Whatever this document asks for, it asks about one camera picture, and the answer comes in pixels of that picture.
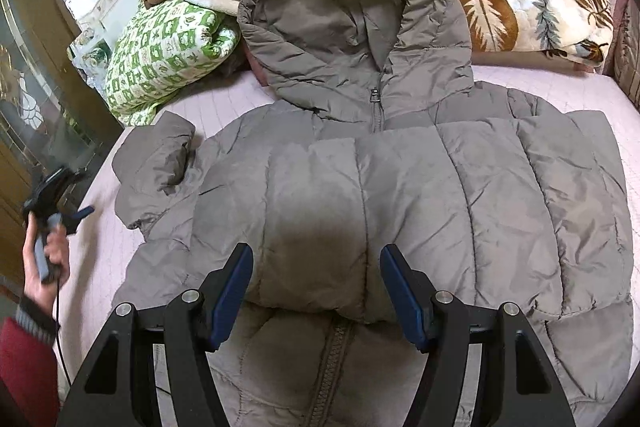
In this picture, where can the wooden door with glass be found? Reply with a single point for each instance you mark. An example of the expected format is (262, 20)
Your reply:
(35, 82)

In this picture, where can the person's left hand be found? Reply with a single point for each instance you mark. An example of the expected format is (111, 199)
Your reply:
(60, 257)

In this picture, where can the grey hooded puffer jacket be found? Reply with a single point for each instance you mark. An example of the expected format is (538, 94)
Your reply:
(400, 182)

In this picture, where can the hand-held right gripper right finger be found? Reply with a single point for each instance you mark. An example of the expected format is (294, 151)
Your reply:
(400, 297)

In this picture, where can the striped sofa cushion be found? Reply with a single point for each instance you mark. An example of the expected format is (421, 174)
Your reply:
(627, 52)

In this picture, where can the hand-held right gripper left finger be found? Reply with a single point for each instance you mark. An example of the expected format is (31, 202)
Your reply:
(230, 289)

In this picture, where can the pink quilted sofa bed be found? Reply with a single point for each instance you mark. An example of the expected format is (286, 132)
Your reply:
(550, 87)

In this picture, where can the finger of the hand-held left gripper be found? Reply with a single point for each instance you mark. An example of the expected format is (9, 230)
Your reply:
(82, 214)

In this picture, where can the green patterned pillow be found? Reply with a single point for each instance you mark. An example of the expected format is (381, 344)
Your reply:
(165, 52)

